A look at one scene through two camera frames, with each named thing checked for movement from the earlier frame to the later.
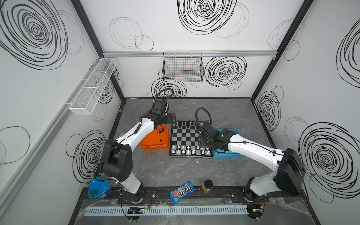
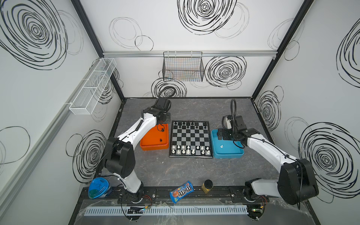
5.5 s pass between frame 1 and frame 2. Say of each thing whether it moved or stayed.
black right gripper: moved
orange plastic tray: stayed
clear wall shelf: stayed
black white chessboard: stayed
